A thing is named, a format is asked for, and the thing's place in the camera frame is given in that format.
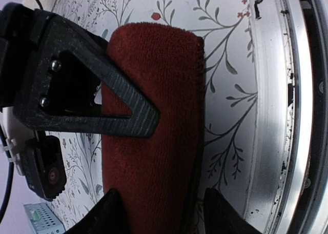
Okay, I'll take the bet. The aluminium front rail base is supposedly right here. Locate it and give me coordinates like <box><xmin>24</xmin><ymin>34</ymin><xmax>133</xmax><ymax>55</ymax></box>
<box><xmin>241</xmin><ymin>0</ymin><xmax>327</xmax><ymax>233</ymax></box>

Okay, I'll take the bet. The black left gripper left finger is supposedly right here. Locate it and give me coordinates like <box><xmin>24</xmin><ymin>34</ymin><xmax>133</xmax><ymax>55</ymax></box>
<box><xmin>66</xmin><ymin>189</ymin><xmax>130</xmax><ymax>234</ymax></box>

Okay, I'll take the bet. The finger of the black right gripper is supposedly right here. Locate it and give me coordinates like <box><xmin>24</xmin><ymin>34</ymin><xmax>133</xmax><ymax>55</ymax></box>
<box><xmin>13</xmin><ymin>13</ymin><xmax>159</xmax><ymax>138</ymax></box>

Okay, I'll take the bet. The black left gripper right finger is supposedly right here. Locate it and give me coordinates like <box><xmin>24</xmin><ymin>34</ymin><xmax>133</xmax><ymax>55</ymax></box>
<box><xmin>203</xmin><ymin>188</ymin><xmax>260</xmax><ymax>234</ymax></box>

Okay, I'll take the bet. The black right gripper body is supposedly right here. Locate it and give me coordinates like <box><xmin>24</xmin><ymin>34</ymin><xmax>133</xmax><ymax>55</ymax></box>
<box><xmin>1</xmin><ymin>3</ymin><xmax>51</xmax><ymax>108</ymax></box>

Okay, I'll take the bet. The brown towel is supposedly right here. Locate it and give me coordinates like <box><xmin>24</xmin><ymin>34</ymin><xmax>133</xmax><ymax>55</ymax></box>
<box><xmin>100</xmin><ymin>22</ymin><xmax>206</xmax><ymax>234</ymax></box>

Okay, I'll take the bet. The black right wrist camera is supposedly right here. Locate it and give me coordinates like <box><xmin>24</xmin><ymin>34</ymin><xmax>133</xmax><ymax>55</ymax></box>
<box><xmin>20</xmin><ymin>131</ymin><xmax>67</xmax><ymax>202</ymax></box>

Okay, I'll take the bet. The green microfiber towel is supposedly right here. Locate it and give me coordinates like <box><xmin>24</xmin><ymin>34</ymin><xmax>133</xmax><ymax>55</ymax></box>
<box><xmin>30</xmin><ymin>210</ymin><xmax>40</xmax><ymax>221</ymax></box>

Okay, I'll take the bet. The light blue plastic basket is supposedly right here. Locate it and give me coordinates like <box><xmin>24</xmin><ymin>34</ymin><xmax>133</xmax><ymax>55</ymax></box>
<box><xmin>23</xmin><ymin>203</ymin><xmax>66</xmax><ymax>234</ymax></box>

